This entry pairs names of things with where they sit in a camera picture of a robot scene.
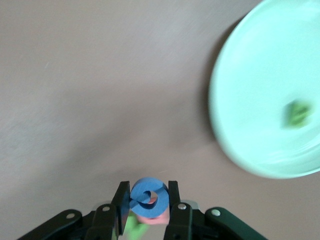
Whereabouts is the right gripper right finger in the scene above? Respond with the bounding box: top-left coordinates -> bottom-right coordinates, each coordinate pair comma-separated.
163,180 -> 270,240

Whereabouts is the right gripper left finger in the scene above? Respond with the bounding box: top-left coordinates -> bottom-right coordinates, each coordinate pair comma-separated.
16,181 -> 131,240

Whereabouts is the red capital letter Q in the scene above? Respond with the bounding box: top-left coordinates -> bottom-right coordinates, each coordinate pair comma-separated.
137,194 -> 169,226

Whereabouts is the green capital letter N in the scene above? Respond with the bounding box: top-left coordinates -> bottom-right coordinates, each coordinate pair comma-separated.
124,214 -> 148,240

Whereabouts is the blue capital letter G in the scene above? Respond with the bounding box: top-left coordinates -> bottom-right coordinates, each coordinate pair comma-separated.
129,176 -> 170,218

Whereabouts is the green capital letter B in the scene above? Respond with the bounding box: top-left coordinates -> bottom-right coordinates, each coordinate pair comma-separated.
281,99 -> 315,130

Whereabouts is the light green plate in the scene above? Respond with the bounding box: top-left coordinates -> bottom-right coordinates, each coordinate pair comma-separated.
208,0 -> 320,180

